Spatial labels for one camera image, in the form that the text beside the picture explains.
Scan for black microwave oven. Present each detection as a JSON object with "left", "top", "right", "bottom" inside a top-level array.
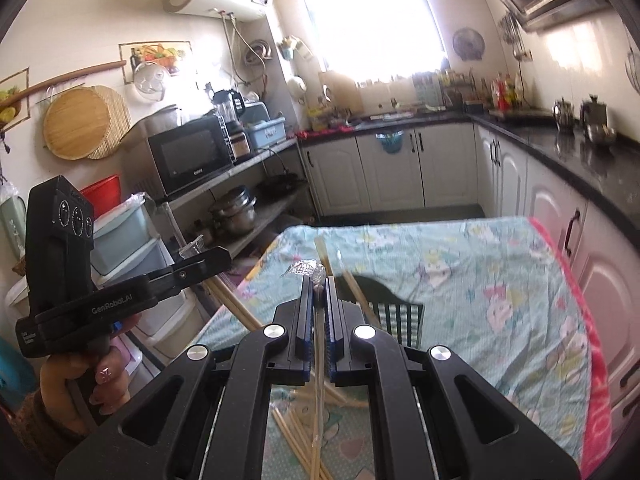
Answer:
[{"left": 147, "top": 116, "right": 236, "bottom": 198}]

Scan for blue dish rack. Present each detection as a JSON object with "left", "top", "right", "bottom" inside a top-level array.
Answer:
[{"left": 246, "top": 102, "right": 289, "bottom": 152}]

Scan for printed cartoon blanket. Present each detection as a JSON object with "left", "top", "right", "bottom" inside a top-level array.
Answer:
[{"left": 197, "top": 216, "right": 598, "bottom": 480}]

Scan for condiment bottles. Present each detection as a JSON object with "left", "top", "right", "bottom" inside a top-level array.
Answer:
[{"left": 491, "top": 73, "right": 522, "bottom": 112}]

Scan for red plastic bucket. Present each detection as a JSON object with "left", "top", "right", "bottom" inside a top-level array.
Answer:
[{"left": 79, "top": 175, "right": 123, "bottom": 222}]

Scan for wooden cutting board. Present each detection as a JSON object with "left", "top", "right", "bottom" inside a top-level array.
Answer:
[{"left": 319, "top": 71, "right": 365, "bottom": 114}]

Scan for small steel kettle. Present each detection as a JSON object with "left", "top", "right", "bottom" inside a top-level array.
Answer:
[{"left": 552, "top": 98, "right": 576, "bottom": 134}]

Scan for blue hanging basket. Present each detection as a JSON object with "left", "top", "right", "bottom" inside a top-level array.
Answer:
[{"left": 376, "top": 130, "right": 405, "bottom": 154}]

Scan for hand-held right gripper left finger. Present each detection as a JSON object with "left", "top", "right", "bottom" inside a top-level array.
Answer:
[{"left": 55, "top": 277, "right": 316, "bottom": 480}]

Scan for plastic drawer cabinet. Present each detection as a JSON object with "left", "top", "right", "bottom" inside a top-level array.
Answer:
[{"left": 91, "top": 194, "right": 212, "bottom": 363}]

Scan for metal kitchen shelf rack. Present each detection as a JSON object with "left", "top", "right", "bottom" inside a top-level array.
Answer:
[{"left": 164, "top": 137, "right": 322, "bottom": 263}]

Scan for glass pot lid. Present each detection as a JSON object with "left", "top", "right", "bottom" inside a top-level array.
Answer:
[{"left": 132, "top": 62, "right": 171, "bottom": 102}]

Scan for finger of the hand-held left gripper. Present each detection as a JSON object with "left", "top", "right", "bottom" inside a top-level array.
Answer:
[{"left": 145, "top": 246, "right": 233, "bottom": 292}]

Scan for person's left hand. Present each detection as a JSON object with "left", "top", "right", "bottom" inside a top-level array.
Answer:
[{"left": 40, "top": 315, "right": 141, "bottom": 436}]

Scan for large steel kettle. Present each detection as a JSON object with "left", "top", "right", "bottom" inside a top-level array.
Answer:
[{"left": 579, "top": 93, "right": 609, "bottom": 129}]

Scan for round wall plate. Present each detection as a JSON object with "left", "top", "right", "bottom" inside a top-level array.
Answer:
[{"left": 452, "top": 27, "right": 486, "bottom": 61}]

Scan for black blender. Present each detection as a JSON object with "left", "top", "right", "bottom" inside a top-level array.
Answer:
[{"left": 211, "top": 89, "right": 251, "bottom": 162}]

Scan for round bamboo board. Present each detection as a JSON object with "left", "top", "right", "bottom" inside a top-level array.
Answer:
[{"left": 42, "top": 87, "right": 112, "bottom": 162}]

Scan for kitchen window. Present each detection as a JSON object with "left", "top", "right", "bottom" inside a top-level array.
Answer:
[{"left": 291, "top": 0, "right": 452, "bottom": 80}]

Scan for hanging kitchen utensils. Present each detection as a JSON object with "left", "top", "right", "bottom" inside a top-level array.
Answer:
[{"left": 496, "top": 9, "right": 534, "bottom": 64}]

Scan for woven bamboo mat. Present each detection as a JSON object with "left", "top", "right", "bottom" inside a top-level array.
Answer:
[{"left": 86, "top": 85, "right": 132, "bottom": 161}]

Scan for stacked steel pots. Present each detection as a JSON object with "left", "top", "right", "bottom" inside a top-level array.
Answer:
[{"left": 209, "top": 186, "right": 259, "bottom": 237}]

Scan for person's left forearm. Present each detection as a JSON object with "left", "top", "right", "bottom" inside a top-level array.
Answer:
[{"left": 9, "top": 390, "right": 96, "bottom": 472}]

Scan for spice rack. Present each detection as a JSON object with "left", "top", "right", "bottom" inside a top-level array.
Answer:
[{"left": 411, "top": 70, "right": 477, "bottom": 112}]

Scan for black kitchen countertop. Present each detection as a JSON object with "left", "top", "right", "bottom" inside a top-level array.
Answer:
[{"left": 299, "top": 107, "right": 640, "bottom": 223}]

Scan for bamboo chopsticks pair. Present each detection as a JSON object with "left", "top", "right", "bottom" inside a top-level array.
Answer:
[
  {"left": 341, "top": 269, "right": 381, "bottom": 328},
  {"left": 285, "top": 239, "right": 333, "bottom": 480}
]

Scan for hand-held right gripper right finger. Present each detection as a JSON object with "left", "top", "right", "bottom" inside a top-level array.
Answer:
[{"left": 324, "top": 276, "right": 581, "bottom": 480}]

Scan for green plastic utensil basket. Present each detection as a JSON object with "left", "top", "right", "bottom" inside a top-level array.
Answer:
[{"left": 345, "top": 276, "right": 427, "bottom": 351}]

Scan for long wooden rolling pin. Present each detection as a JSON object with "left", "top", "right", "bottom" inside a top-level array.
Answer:
[{"left": 15, "top": 60, "right": 127, "bottom": 106}]

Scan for white kitchen cabinets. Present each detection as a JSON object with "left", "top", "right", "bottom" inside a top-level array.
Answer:
[{"left": 299, "top": 122, "right": 640, "bottom": 413}]

